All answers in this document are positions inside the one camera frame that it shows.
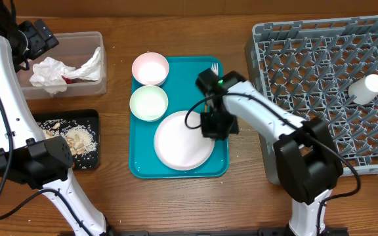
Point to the red snack wrapper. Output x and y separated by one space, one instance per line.
68 81

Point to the teal plastic tray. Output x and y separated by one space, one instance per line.
180 87

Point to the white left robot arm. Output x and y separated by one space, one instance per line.
26 155

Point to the white bowl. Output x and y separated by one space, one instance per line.
149 103

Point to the white plastic fork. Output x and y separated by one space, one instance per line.
215 68

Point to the pink plate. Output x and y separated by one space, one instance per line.
179 145

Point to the rice and peanut leftovers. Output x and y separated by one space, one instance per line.
81 139

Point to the pink bowl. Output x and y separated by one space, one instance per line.
150 68

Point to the white upturned cup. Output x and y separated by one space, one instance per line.
364 90

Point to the white napkin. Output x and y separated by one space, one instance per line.
50 72

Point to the clear plastic bin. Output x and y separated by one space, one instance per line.
74 49

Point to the grey dishwasher rack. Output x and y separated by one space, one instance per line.
306 67

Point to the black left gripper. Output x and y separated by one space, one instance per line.
42 39

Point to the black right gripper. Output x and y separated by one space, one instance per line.
216 134

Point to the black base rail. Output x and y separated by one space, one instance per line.
208 233

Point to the black food waste tray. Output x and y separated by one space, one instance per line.
88 161

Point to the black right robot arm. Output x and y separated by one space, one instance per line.
305 161

